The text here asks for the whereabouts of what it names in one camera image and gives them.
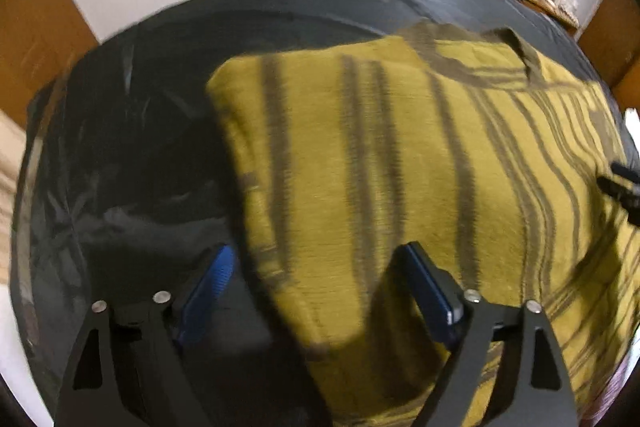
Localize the brown wooden door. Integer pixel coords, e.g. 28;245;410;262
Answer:
0;0;101;118

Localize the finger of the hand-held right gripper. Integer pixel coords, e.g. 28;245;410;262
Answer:
611;161;640;182
599;176;640;224

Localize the yellow striped knit sweater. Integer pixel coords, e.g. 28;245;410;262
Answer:
206;24;636;423

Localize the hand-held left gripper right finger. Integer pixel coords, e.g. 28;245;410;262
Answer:
392;242;581;427

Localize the beige curtain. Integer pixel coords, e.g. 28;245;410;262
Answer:
0;109;33;288

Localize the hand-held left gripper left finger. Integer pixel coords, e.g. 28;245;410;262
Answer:
57;244;237;427

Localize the black table cloth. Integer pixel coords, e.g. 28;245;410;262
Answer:
10;0;631;427

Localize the brown wooden wardrobe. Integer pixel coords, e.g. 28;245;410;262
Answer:
575;0;640;90

